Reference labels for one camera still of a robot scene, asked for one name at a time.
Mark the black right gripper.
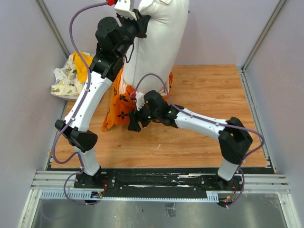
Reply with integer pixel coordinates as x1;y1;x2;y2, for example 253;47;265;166
127;101;160;133

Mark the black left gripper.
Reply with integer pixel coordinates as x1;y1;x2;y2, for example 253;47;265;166
116;8;151;58

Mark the orange flower-pattern pillowcase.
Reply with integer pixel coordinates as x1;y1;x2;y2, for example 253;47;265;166
101;69;173;131

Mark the white pillow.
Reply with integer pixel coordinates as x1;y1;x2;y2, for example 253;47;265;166
119;0;190;94

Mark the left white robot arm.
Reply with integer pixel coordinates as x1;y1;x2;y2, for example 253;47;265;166
55;9;151;188

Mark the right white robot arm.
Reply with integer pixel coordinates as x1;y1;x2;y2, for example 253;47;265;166
128;90;253;190

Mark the yellow cloth in basket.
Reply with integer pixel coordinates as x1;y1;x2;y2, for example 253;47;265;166
72;52;93;83

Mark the white plastic basket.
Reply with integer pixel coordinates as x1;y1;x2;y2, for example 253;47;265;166
51;89;79;100

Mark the white printed cloth in basket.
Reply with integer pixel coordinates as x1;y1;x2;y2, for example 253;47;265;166
51;55;84;94

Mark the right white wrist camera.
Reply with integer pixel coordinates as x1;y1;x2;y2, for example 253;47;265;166
135;92;145;111

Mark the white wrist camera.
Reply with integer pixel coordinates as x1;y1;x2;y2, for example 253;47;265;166
135;92;145;111
114;0;137;20

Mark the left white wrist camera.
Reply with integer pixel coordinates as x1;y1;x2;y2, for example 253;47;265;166
114;0;137;20

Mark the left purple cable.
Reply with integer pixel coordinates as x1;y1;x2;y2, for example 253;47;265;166
51;0;119;206

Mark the purple cable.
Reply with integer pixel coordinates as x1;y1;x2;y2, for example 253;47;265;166
51;0;119;206
129;73;266;209

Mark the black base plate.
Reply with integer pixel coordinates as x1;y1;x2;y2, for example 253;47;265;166
74;168;243;200

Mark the aluminium rail frame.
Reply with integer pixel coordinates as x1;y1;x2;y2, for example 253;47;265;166
18;167;301;228

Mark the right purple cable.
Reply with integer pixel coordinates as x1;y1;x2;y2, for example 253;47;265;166
129;73;266;209

